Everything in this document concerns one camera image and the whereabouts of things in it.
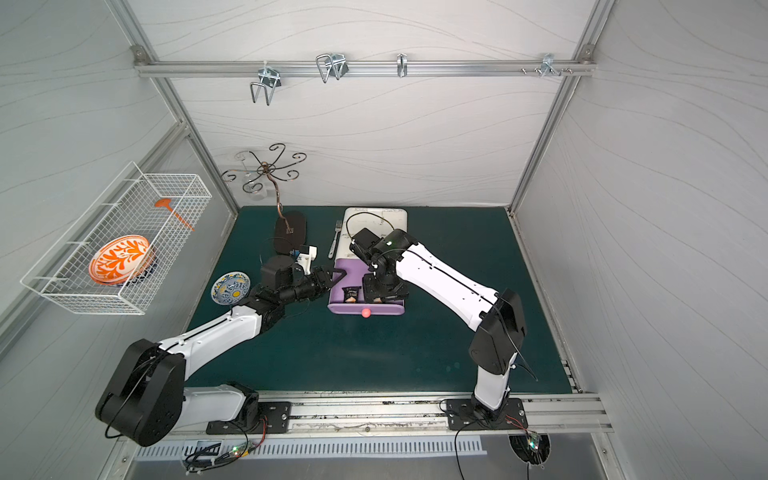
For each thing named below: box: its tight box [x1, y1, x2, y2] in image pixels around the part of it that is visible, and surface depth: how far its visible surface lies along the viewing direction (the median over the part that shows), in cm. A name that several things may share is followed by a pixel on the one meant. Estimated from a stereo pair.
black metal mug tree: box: [221, 143, 307, 254], surface depth 97 cm
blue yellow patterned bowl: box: [210, 271, 251, 306], surface depth 97 cm
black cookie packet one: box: [342, 286, 362, 303], surface depth 81 cm
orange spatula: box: [154, 198, 196, 231], surface depth 80 cm
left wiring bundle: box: [183, 441, 253, 475], surface depth 69 cm
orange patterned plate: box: [89, 234, 153, 286], surface depth 64 cm
